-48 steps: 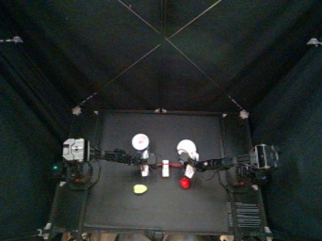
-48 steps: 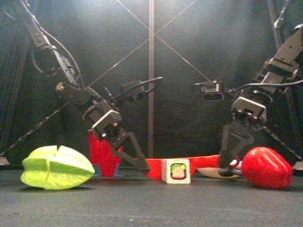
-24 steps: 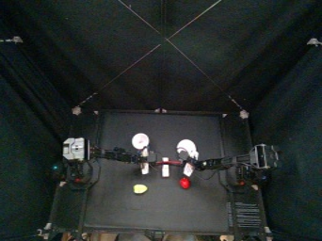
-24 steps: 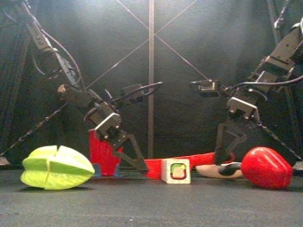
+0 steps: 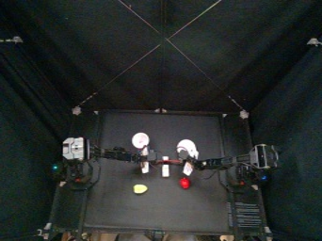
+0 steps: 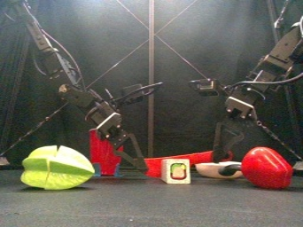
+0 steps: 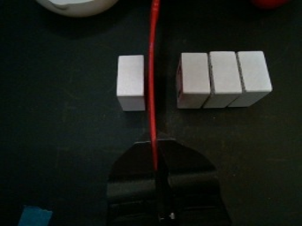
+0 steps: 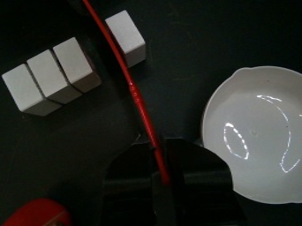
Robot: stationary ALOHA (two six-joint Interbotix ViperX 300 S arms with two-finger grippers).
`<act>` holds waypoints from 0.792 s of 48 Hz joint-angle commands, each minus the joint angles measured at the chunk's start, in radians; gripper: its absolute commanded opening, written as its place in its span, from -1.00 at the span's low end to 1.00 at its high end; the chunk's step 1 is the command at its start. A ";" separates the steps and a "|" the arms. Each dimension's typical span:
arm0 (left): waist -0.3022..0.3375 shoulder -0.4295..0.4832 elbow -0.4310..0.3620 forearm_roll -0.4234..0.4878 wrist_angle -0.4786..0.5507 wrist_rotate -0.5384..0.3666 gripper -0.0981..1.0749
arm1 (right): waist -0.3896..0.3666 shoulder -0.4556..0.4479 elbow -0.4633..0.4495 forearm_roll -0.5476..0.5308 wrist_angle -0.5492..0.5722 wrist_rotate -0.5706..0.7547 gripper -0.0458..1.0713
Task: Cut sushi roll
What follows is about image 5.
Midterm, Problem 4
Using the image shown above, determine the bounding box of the white text warning label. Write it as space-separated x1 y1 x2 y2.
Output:
231 201 265 230

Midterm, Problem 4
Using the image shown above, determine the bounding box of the white pan black handle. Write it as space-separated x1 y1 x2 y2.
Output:
176 138 200 160

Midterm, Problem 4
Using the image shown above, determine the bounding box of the red toy pepper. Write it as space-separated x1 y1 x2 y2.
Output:
179 177 191 190

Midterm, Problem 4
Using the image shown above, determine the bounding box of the yellow object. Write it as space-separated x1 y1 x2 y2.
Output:
132 184 148 195

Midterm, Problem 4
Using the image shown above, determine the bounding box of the red plastic cup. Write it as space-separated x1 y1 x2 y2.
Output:
131 132 151 150

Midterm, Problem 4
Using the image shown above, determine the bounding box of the white toy sushi roll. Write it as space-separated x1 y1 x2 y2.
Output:
160 155 171 179

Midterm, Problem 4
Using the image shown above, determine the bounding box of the red toy knife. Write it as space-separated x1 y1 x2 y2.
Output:
155 159 183 166

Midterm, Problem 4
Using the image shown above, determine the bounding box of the thin diagonal brace wire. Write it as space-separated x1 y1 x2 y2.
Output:
118 0 247 115
75 0 224 110

